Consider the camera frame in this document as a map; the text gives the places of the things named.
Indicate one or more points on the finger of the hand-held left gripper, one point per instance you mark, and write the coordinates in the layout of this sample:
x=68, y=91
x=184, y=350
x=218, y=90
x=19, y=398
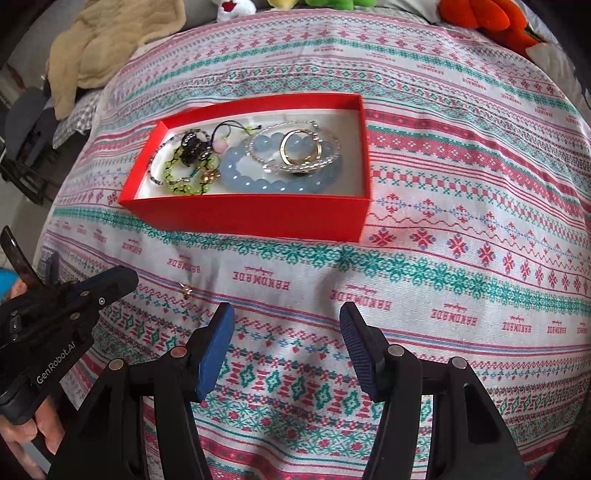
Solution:
x=101, y=302
x=111, y=278

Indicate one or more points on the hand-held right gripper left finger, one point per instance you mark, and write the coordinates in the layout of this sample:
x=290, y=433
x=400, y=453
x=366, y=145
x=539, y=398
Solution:
x=214, y=350

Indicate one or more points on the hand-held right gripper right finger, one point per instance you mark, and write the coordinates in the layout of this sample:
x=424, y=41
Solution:
x=360, y=355

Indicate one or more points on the small gold charm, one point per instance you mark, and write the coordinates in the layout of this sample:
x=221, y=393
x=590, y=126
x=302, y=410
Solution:
x=187, y=290

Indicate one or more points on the red cardboard box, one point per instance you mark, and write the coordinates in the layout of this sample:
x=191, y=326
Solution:
x=254, y=217

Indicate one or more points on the dark bead ornament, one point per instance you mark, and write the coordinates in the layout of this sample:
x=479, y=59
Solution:
x=191, y=150

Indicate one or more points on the person's left hand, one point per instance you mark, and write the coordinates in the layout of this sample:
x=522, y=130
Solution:
x=46, y=424

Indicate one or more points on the grey checked cloth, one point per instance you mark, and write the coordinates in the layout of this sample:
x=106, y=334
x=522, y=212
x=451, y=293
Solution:
x=74, y=120

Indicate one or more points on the dark chair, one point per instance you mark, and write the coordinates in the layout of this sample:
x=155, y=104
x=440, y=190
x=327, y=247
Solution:
x=27, y=138

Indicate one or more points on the patterned woven blanket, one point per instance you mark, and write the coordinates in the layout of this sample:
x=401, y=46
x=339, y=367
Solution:
x=461, y=207

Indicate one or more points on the beige fleece blanket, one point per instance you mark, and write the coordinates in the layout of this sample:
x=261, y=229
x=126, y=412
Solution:
x=115, y=32

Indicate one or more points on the white plush toy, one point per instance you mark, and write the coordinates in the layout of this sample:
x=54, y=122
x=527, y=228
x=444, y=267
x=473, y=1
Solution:
x=235, y=8

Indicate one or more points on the yellow plush toy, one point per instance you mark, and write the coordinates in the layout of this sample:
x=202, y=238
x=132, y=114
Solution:
x=281, y=3

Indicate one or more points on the white deer print pillow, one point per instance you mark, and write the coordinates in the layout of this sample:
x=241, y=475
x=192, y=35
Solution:
x=549, y=62

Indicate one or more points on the green plush toy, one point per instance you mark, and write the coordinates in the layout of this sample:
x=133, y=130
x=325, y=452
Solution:
x=337, y=3

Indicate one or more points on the orange plush toy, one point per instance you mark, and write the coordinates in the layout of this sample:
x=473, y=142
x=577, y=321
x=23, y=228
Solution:
x=480, y=16

